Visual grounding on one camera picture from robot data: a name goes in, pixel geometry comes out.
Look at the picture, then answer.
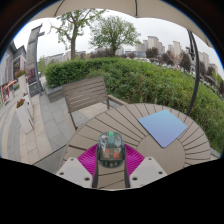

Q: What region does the blue square mouse pad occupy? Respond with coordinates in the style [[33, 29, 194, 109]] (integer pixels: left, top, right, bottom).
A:
[[137, 109, 188, 149]]

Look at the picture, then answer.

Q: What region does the round-crowned leafy tree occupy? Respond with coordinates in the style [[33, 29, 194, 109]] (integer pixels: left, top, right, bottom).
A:
[[89, 14, 143, 57]]

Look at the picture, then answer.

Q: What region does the beige patio umbrella canopy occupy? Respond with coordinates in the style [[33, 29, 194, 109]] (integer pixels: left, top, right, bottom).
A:
[[29, 0, 214, 48]]

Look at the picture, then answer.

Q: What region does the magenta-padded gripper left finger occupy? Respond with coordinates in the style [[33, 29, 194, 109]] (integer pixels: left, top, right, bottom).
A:
[[55, 143, 100, 190]]

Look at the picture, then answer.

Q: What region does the transparent green computer mouse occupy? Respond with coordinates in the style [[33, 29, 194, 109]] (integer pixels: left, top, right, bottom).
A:
[[97, 130, 126, 168]]

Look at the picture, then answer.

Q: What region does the brown slatted patio chair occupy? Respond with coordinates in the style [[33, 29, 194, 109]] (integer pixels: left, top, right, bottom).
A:
[[61, 76, 128, 131]]

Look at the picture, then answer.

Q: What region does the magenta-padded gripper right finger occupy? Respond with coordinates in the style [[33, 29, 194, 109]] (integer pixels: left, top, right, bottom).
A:
[[123, 143, 168, 190]]

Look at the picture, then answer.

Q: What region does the tall grey sign pillar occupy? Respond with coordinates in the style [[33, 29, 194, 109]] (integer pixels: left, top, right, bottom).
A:
[[25, 23, 46, 98]]

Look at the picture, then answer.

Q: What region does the white planter with orange flowers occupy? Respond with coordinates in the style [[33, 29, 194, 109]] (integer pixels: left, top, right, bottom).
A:
[[15, 98, 34, 134]]

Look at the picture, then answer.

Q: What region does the thin-trunked leafy tree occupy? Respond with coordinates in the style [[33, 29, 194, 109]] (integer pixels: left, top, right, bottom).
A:
[[49, 9, 106, 61]]

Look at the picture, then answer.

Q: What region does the white planter with red flowers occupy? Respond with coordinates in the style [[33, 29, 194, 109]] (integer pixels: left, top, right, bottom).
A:
[[14, 69, 29, 98]]

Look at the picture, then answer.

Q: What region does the dark curved umbrella pole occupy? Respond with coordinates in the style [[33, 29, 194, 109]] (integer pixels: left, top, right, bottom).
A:
[[185, 29, 201, 117]]

